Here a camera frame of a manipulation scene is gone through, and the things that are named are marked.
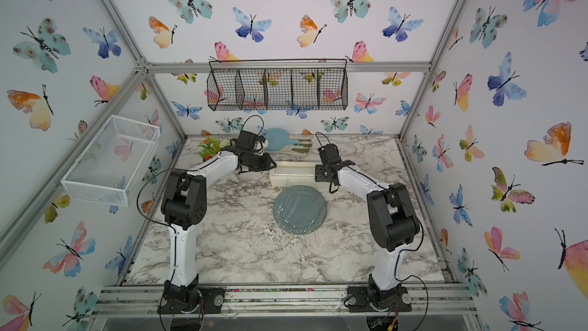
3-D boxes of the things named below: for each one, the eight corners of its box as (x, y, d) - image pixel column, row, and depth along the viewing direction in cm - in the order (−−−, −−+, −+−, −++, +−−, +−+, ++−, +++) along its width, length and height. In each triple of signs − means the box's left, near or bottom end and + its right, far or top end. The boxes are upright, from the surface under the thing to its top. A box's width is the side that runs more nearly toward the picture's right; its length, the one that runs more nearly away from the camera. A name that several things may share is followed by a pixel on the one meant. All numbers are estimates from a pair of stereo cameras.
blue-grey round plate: (273, 234, 90) (272, 229, 86) (277, 191, 102) (275, 185, 98) (326, 234, 90) (327, 229, 86) (323, 191, 102) (324, 185, 98)
